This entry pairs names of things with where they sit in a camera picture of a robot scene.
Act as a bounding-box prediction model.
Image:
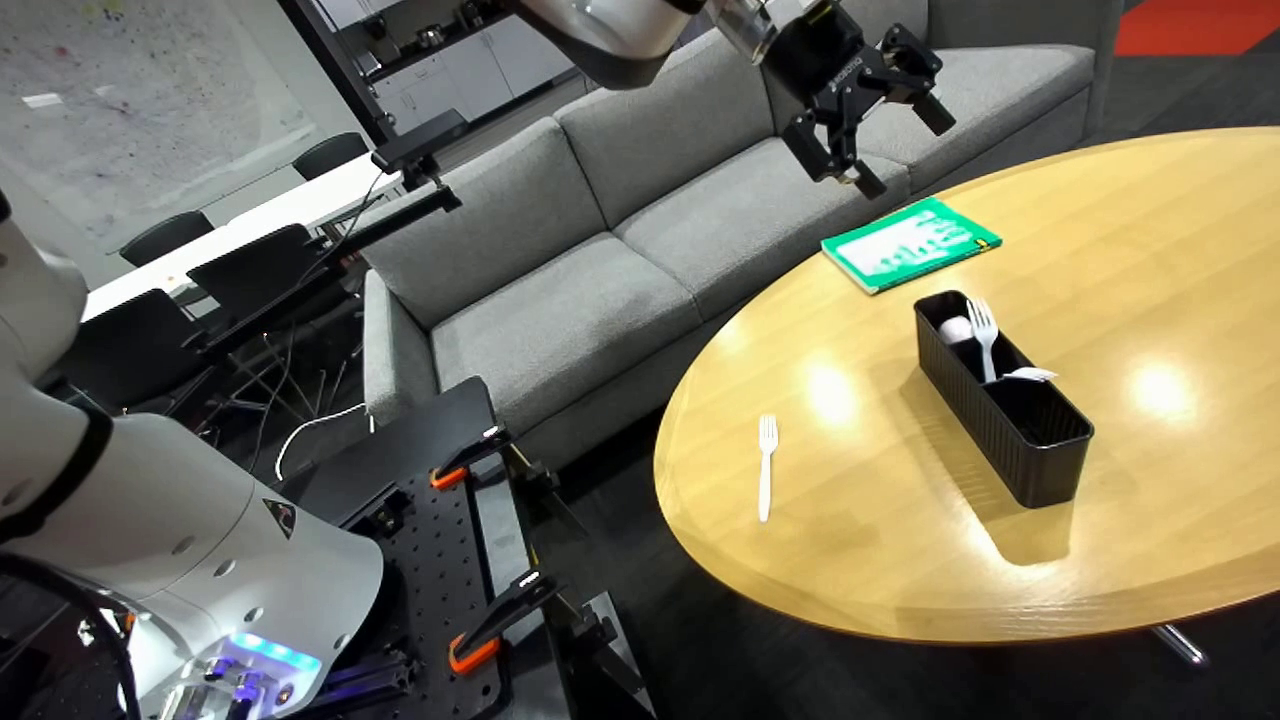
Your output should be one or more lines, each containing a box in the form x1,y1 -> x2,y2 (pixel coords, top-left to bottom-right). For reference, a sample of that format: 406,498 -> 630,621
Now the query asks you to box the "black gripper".
759,0 -> 960,199

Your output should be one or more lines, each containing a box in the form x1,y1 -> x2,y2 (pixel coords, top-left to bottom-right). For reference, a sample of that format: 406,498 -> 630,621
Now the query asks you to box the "black utensil rack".
913,290 -> 1102,513

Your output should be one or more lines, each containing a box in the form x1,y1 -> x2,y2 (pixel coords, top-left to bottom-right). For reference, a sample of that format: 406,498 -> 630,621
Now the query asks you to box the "orange armchair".
1111,0 -> 1280,62

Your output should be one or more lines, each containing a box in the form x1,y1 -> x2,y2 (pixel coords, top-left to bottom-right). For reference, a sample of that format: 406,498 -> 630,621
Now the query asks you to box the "grey fabric sofa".
357,0 -> 1115,471

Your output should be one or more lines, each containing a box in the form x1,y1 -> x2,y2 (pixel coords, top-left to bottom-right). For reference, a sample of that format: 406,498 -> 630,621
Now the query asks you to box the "grey storage cabinet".
295,0 -> 593,135

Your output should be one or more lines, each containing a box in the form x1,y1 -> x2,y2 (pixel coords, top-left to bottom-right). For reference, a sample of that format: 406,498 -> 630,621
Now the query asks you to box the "black office chair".
118,208 -> 217,268
58,290 -> 206,405
288,130 -> 373,180
183,222 -> 325,335

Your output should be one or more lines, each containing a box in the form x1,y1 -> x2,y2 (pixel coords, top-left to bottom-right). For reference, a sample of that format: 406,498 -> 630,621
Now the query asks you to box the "chrome table base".
1154,621 -> 1212,672

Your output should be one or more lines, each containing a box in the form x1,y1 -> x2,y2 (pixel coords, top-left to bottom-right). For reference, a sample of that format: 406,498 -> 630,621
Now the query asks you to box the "white long desk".
73,165 -> 465,332

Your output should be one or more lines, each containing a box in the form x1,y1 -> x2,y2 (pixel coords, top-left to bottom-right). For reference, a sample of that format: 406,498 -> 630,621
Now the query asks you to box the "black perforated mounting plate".
378,471 -> 593,720

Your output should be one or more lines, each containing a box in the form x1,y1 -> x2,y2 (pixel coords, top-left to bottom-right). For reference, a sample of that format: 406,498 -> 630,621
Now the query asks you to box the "black camera on stand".
370,108 -> 474,186

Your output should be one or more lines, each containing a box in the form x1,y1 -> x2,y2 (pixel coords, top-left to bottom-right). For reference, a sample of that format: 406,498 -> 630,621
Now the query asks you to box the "black camera stand pole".
278,0 -> 406,154

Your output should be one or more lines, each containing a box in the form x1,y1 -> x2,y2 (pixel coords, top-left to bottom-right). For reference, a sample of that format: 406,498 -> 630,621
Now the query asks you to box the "black clamp with orange handle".
443,566 -> 597,681
430,426 -> 563,506

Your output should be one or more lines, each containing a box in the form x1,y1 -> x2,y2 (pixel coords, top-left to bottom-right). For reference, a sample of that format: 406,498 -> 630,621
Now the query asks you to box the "white floor cable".
272,395 -> 373,485

